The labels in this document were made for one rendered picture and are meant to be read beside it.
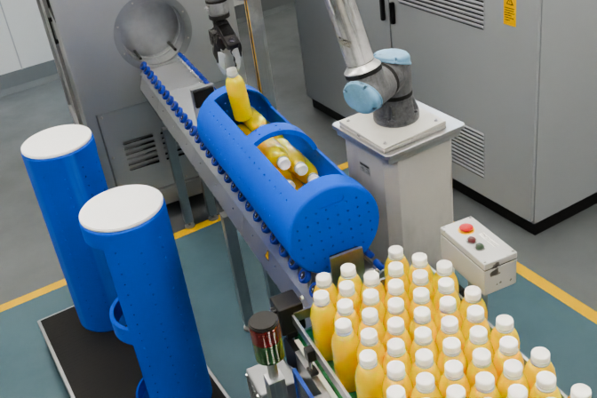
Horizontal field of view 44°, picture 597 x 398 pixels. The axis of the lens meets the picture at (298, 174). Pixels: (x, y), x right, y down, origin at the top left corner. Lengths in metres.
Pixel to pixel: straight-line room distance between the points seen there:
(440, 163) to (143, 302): 1.08
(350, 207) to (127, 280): 0.83
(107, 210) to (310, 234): 0.77
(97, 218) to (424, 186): 1.07
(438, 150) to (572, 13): 1.28
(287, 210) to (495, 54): 1.84
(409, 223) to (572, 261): 1.43
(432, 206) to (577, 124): 1.43
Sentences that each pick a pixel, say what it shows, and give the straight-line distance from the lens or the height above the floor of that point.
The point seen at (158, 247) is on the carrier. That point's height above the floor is 0.92.
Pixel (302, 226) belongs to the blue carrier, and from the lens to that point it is 2.04.
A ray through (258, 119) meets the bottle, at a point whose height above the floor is 1.14.
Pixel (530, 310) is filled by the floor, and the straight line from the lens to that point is 3.49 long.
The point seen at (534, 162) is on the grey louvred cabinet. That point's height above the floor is 0.44.
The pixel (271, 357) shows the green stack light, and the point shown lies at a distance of 1.60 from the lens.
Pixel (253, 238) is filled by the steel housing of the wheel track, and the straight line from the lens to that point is 2.50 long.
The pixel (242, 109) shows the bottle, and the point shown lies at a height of 1.18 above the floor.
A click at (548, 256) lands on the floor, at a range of 3.81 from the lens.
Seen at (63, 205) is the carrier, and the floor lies 0.81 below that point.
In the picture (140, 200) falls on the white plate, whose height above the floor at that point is 1.04.
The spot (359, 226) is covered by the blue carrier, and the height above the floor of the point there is 1.08.
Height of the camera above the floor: 2.27
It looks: 30 degrees down
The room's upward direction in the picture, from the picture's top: 8 degrees counter-clockwise
